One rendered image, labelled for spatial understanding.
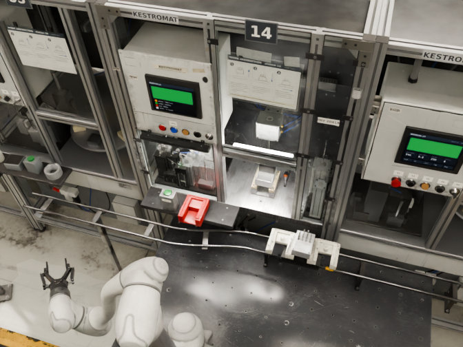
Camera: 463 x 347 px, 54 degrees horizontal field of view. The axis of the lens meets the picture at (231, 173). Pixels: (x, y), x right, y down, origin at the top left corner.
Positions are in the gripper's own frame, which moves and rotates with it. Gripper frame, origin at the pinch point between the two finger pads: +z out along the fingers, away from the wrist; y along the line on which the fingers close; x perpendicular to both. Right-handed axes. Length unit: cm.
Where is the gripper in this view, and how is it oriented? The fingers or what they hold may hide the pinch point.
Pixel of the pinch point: (56, 265)
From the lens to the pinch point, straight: 242.1
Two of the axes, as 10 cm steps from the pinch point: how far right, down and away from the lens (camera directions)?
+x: -0.6, 8.8, 4.7
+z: -3.7, -4.5, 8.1
